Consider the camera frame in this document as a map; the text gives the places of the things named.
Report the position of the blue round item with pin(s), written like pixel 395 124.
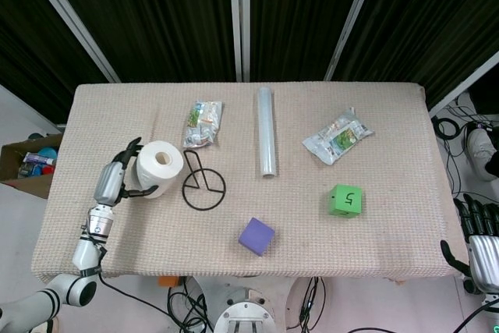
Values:
pixel 48 151

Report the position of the purple foam cube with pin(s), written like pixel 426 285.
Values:
pixel 255 235

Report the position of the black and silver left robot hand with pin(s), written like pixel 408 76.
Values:
pixel 109 181

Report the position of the crumpled snack bag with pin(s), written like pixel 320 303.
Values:
pixel 335 140
pixel 202 122

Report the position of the clear cling film roll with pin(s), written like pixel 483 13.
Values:
pixel 267 134

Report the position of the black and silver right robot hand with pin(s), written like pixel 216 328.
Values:
pixel 485 259

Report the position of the green numbered foam cube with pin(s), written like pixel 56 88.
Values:
pixel 347 200

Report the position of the dark pleated curtain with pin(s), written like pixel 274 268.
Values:
pixel 156 17
pixel 429 17
pixel 31 36
pixel 300 17

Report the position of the white sneaker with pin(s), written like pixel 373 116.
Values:
pixel 477 149

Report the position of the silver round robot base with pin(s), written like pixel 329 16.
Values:
pixel 243 313

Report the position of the grey metal partition post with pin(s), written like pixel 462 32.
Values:
pixel 464 87
pixel 239 17
pixel 352 17
pixel 69 17

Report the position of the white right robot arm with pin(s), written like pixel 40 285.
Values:
pixel 487 297

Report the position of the beige waffle-weave tablecloth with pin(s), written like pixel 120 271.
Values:
pixel 156 239

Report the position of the brown cardboard box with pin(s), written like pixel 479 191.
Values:
pixel 27 188

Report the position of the red small item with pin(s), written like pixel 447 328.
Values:
pixel 47 170

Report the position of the white toilet paper roll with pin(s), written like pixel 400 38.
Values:
pixel 156 177

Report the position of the white and purple tube box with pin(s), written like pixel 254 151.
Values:
pixel 37 159

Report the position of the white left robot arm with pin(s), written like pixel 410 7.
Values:
pixel 83 253

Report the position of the orange small block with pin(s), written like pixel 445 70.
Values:
pixel 167 281

